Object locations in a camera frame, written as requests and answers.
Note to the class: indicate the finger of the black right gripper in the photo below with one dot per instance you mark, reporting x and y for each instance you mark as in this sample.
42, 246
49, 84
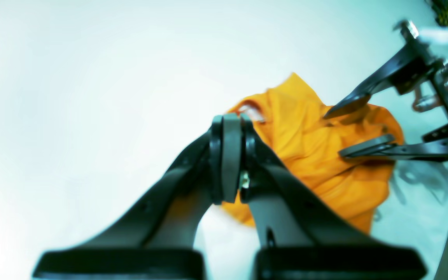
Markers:
433, 148
404, 71

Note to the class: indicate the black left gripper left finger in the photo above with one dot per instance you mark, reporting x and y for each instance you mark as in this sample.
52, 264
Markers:
154, 239

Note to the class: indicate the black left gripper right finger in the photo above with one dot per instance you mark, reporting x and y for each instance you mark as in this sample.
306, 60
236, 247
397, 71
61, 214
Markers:
300, 237

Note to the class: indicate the orange T-shirt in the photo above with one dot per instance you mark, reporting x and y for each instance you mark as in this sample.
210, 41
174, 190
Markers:
289, 119

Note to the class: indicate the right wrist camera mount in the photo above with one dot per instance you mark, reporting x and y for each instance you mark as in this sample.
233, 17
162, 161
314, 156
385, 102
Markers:
429, 36

